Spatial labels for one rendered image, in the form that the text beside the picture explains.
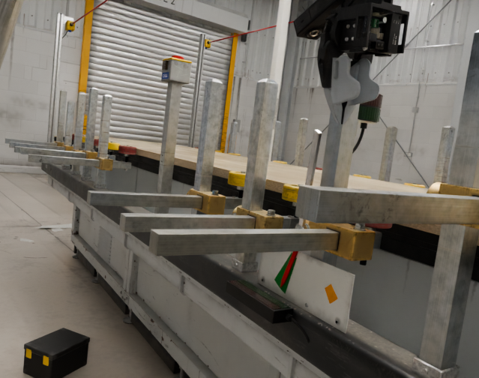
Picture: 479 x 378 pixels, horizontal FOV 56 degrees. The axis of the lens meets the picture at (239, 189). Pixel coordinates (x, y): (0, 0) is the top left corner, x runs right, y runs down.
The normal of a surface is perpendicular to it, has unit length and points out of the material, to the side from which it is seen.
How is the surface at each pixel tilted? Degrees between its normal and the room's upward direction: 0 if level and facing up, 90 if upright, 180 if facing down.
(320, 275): 90
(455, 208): 90
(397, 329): 90
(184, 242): 90
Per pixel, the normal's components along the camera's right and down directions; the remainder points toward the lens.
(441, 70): -0.79, -0.03
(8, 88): 0.61, 0.16
